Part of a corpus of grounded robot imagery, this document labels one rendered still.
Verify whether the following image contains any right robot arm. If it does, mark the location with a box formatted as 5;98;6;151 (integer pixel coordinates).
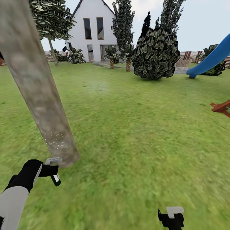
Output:
158;206;184;230

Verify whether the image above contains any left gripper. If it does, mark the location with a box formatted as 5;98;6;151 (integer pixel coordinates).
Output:
41;165;59;177

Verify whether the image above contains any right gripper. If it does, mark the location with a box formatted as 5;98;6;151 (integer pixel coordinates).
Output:
158;213;184;229

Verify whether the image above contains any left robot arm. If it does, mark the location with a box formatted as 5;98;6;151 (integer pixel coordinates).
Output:
0;157;62;230

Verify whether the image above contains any pesticide atomizer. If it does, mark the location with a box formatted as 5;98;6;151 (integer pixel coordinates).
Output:
51;175;61;187

